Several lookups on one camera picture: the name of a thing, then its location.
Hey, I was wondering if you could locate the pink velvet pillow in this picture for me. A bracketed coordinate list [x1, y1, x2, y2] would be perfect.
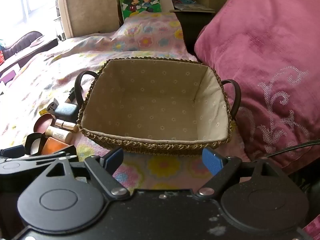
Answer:
[194, 0, 320, 175]

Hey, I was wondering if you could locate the white travel adapter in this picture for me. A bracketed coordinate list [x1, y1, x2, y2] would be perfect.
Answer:
[46, 97, 60, 115]

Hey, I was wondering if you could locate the woven basket with fabric liner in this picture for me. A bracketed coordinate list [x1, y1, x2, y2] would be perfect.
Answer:
[75, 58, 242, 158]

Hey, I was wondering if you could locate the stack of books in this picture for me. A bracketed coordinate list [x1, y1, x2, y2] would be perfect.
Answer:
[170, 3, 216, 13]

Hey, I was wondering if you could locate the floral fleece blanket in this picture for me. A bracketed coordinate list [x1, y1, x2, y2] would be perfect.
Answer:
[0, 11, 250, 190]

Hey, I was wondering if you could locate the cream bottle with gold cap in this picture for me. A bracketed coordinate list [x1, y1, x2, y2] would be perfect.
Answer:
[45, 126, 73, 142]

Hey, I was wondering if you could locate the purple box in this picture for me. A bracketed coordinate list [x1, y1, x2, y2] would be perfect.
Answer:
[1, 69, 17, 83]

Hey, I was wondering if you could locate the dark mirrored box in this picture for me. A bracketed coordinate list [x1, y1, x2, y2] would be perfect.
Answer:
[66, 87, 76, 105]

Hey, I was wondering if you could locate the purple chaise sofa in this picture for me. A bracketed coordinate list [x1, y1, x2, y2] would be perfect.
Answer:
[0, 31, 59, 67]

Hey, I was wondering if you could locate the black oval case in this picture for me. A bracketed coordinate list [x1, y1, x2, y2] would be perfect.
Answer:
[53, 104, 78, 122]

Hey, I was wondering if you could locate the gold lipstick tube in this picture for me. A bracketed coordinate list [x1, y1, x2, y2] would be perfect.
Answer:
[54, 120, 78, 133]

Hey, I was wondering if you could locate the black cable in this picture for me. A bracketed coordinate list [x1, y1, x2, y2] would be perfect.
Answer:
[250, 140, 320, 161]

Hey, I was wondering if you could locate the black square compact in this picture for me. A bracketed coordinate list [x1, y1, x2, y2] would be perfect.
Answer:
[25, 132, 47, 155]

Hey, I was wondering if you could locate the orange box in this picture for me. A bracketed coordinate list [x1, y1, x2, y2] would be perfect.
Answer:
[40, 137, 72, 155]

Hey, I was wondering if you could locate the cartoon mouse painting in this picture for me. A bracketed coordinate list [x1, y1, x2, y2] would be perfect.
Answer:
[118, 0, 162, 22]

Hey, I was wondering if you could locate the round pink compact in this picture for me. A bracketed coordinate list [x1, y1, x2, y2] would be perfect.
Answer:
[34, 113, 56, 133]

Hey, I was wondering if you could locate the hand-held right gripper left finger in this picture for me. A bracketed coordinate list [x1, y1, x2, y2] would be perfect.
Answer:
[37, 147, 130, 197]

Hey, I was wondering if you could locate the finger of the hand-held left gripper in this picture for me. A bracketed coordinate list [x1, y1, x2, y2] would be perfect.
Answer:
[0, 146, 25, 158]
[25, 146, 78, 165]

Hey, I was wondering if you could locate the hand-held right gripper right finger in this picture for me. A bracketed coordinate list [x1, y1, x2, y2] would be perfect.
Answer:
[196, 148, 285, 197]

